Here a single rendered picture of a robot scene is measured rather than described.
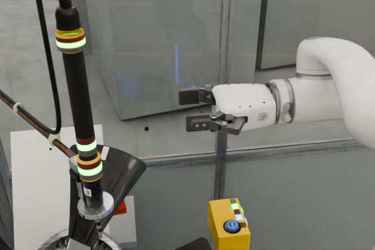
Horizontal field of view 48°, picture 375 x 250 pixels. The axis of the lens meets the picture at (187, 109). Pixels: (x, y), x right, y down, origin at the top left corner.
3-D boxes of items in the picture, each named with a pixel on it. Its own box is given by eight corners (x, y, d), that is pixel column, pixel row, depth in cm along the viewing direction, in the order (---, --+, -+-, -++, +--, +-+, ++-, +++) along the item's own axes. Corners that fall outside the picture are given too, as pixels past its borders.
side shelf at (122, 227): (43, 210, 168) (41, 205, 167) (133, 201, 173) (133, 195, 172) (33, 259, 148) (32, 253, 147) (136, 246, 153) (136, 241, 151)
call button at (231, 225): (224, 224, 131) (224, 220, 130) (236, 222, 131) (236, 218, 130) (227, 234, 127) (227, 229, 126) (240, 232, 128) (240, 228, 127)
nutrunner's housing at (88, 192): (83, 216, 85) (44, -13, 62) (100, 206, 87) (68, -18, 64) (94, 226, 83) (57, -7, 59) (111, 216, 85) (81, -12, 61)
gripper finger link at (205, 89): (232, 107, 79) (204, 111, 78) (224, 96, 83) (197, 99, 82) (232, 95, 77) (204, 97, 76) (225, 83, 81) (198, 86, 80)
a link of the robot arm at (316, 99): (295, 77, 73) (294, 129, 75) (366, 72, 75) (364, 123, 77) (278, 71, 81) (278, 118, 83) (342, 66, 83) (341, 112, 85)
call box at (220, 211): (207, 222, 144) (207, 200, 139) (235, 219, 146) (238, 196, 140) (217, 261, 131) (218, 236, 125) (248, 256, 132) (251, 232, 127)
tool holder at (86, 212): (66, 201, 85) (58, 163, 80) (95, 185, 89) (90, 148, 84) (90, 226, 80) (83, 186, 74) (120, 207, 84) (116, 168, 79)
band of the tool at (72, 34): (53, 49, 66) (49, 31, 65) (77, 42, 69) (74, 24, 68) (67, 57, 64) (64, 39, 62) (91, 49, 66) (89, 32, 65)
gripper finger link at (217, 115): (241, 130, 72) (210, 132, 72) (236, 116, 76) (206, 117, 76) (242, 116, 71) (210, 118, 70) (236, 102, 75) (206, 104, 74)
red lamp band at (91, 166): (72, 162, 78) (71, 157, 77) (92, 152, 81) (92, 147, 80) (85, 173, 75) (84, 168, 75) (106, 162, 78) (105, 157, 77)
